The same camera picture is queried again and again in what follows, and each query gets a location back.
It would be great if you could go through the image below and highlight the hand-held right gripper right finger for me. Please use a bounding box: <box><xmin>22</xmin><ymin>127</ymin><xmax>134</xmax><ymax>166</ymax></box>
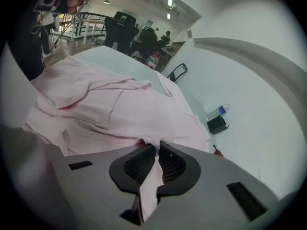
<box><xmin>153</xmin><ymin>140</ymin><xmax>281</xmax><ymax>230</ymax></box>

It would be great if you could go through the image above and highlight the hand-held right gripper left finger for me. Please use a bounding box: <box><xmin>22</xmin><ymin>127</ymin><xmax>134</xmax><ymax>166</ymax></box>
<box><xmin>50</xmin><ymin>144</ymin><xmax>158</xmax><ymax>229</ymax></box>

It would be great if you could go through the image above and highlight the pink robe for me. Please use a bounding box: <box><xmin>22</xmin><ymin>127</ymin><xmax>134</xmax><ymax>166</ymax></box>
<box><xmin>23</xmin><ymin>55</ymin><xmax>212</xmax><ymax>223</ymax></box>

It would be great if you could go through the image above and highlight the brown leather pouch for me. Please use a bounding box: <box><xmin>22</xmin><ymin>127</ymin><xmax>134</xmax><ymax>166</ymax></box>
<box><xmin>212</xmin><ymin>144</ymin><xmax>224</xmax><ymax>158</ymax></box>

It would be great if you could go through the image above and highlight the person's black clothing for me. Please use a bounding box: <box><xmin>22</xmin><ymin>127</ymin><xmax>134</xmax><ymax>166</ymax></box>
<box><xmin>7</xmin><ymin>0</ymin><xmax>52</xmax><ymax>81</ymax></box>

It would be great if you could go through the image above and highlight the black square holder box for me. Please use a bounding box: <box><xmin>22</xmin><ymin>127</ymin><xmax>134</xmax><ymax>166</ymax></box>
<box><xmin>206</xmin><ymin>115</ymin><xmax>230</xmax><ymax>135</ymax></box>

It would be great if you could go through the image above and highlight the small clear water bottle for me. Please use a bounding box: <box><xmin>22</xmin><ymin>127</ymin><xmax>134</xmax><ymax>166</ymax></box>
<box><xmin>206</xmin><ymin>103</ymin><xmax>231</xmax><ymax>120</ymax></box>

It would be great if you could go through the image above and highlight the black office chair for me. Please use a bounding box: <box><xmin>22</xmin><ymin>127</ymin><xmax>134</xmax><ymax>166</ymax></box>
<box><xmin>104</xmin><ymin>11</ymin><xmax>140</xmax><ymax>55</ymax></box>

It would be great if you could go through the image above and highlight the large clear water jug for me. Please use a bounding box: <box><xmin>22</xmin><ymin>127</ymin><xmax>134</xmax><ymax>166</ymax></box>
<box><xmin>144</xmin><ymin>51</ymin><xmax>162</xmax><ymax>70</ymax></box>

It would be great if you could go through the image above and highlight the black hand cart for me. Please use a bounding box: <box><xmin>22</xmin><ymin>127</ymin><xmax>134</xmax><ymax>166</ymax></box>
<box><xmin>166</xmin><ymin>63</ymin><xmax>189</xmax><ymax>85</ymax></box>

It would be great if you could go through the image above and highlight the white table black frame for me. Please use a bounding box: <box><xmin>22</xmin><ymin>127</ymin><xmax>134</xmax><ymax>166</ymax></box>
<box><xmin>51</xmin><ymin>11</ymin><xmax>106</xmax><ymax>42</ymax></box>

